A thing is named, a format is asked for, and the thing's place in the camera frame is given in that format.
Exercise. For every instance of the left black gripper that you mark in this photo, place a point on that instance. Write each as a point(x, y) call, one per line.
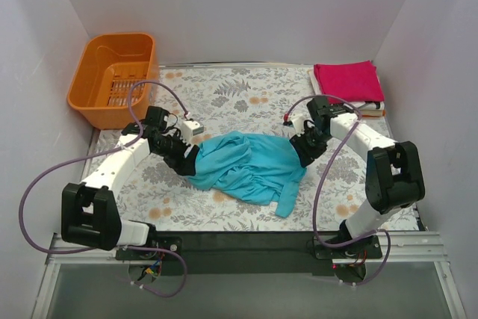
point(181, 158)

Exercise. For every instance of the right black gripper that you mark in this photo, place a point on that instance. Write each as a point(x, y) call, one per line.
point(302, 151)

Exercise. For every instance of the teal t-shirt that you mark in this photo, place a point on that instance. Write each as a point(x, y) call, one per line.
point(255, 168)

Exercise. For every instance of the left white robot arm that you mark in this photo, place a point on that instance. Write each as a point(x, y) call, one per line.
point(89, 213)

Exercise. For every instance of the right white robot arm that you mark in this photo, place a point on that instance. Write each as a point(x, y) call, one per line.
point(393, 176)

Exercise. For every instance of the floral table mat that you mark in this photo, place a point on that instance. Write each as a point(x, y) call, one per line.
point(249, 100)

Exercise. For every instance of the folded magenta t-shirt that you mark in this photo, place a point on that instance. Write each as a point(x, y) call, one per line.
point(356, 82)

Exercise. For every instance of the orange plastic basket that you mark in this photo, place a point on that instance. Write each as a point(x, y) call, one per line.
point(109, 66)

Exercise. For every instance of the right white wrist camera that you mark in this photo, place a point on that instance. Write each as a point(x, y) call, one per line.
point(297, 121)

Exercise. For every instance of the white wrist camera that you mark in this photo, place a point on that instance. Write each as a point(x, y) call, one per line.
point(297, 121)
point(189, 129)

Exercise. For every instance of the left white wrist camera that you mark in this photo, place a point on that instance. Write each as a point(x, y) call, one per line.
point(189, 129)

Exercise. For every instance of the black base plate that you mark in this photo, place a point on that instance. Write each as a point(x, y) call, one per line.
point(269, 262)

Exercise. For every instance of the aluminium frame rail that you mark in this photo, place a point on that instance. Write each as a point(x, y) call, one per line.
point(403, 246)

